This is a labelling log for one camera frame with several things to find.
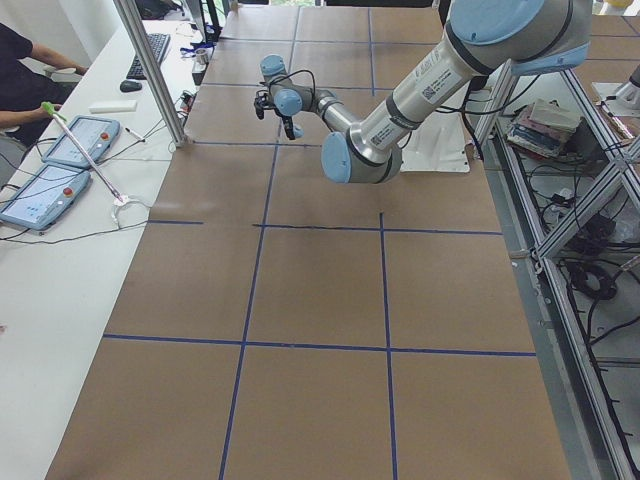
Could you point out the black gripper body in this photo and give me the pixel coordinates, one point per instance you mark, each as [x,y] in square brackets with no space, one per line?
[286,121]

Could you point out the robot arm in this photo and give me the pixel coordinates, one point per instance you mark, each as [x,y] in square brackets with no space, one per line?
[535,37]

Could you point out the silver metal cylinder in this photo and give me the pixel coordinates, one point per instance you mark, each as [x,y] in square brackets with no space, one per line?
[201,60]

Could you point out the black marker pen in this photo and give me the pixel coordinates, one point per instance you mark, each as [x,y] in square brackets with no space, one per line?
[135,135]

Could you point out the black computer mouse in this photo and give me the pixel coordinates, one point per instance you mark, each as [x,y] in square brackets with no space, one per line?
[130,85]

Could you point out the white foam block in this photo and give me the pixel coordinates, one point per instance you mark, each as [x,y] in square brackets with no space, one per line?
[113,106]

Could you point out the metal grabber stick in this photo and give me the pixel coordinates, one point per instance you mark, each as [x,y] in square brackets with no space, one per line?
[121,200]

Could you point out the far teach pendant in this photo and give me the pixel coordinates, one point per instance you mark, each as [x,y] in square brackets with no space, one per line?
[95,134]

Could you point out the teach pendant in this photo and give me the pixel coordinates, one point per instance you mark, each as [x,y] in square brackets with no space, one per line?
[41,201]
[95,134]

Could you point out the brown paper table cover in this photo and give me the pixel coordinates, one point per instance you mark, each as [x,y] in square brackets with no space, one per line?
[275,325]

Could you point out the stack of books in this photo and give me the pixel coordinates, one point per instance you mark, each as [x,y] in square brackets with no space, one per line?
[543,128]

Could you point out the near teach pendant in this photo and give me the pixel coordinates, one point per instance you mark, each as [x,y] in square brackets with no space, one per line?
[41,201]

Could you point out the seated person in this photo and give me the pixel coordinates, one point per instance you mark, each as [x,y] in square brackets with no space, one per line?
[23,91]

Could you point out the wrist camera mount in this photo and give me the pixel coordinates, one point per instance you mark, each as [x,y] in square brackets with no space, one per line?
[262,103]

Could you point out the white camera mast base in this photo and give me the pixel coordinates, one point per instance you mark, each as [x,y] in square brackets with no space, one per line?
[438,145]

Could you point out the aluminium frame post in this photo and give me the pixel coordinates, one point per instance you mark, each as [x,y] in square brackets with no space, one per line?
[133,24]

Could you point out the aluminium table frame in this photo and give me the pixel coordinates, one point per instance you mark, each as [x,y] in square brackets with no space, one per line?
[572,223]

